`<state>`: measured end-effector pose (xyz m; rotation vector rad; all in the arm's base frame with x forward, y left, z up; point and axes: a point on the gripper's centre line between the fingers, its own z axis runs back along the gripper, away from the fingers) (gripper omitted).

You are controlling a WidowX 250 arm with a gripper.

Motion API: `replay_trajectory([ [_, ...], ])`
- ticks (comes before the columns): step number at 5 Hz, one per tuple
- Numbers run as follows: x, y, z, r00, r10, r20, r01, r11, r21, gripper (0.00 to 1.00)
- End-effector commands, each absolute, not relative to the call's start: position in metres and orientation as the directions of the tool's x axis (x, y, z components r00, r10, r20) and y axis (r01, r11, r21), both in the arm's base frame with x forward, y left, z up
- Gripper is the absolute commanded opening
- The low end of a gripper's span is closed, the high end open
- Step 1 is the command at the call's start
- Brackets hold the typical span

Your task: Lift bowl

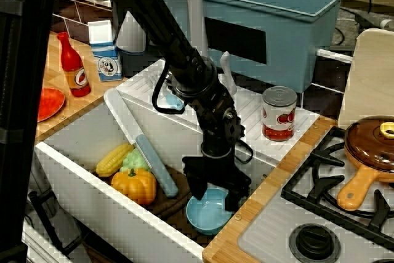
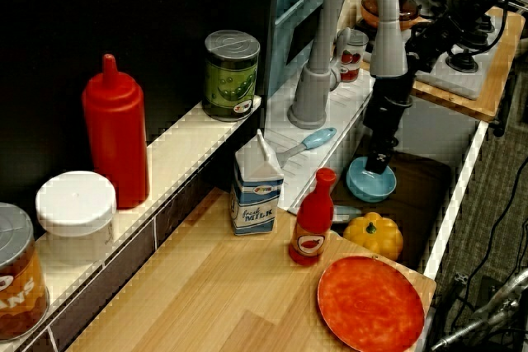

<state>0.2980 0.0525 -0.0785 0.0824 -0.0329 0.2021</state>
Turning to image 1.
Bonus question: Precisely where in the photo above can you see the blue white milk carton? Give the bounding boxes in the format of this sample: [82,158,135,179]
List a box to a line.
[88,20,124,83]

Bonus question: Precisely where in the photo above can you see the brown cloth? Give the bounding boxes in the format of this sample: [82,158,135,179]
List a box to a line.
[101,164,204,224]

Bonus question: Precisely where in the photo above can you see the light wooden board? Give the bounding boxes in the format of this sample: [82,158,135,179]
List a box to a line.
[337,28,394,130]

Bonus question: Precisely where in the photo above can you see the white toy sink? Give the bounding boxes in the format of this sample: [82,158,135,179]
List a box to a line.
[30,59,321,263]

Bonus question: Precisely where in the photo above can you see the black oven handle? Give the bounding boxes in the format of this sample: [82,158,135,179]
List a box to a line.
[28,190,82,255]

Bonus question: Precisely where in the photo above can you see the toy knife blue handle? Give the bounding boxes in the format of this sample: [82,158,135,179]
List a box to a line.
[104,89,180,198]

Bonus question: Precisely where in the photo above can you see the white cone bottle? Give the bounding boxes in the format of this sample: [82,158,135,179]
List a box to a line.
[116,10,147,53]

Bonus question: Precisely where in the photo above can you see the green toy grapes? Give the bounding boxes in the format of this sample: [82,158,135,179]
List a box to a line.
[119,148,151,174]

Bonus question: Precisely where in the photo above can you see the orange toy bell pepper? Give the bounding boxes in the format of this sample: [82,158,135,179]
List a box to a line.
[110,168,158,205]

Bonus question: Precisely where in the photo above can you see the orange toy pan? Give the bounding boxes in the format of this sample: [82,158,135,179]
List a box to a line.
[336,139,394,211]

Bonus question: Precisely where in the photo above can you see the light blue bowl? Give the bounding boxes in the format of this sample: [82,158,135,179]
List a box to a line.
[186,187,235,235]

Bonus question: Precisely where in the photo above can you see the yellow toy corn cob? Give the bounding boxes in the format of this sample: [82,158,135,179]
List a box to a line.
[95,144,135,178]

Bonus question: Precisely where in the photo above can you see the red orange plate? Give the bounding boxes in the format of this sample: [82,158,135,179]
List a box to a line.
[37,87,66,123]

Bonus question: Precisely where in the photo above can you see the white rod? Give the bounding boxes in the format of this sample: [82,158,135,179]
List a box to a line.
[316,48,353,62]

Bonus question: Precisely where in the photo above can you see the teal plastic bin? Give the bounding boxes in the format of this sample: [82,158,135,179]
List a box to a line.
[159,0,352,94]

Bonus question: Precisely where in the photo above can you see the light blue tap knob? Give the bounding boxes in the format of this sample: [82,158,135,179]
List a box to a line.
[164,94,185,111]

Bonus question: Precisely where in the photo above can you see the black stove knob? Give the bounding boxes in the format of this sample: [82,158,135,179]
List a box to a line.
[288,223,342,263]

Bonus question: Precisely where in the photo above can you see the tomato can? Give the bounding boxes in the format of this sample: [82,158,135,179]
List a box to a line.
[261,86,298,143]

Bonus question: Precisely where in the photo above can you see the black stove grate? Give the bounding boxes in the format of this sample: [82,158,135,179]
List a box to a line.
[280,126,394,253]

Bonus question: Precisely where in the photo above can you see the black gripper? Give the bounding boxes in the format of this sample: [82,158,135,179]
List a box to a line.
[182,145,252,211]

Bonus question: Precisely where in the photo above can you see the grey toy faucet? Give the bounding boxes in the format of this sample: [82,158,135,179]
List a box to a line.
[156,0,206,58]

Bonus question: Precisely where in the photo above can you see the red toy sauce bottle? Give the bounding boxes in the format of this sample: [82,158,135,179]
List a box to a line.
[57,31,92,98]

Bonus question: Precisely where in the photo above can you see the brown lid yellow knob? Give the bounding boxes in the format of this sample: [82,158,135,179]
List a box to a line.
[344,116,394,171]

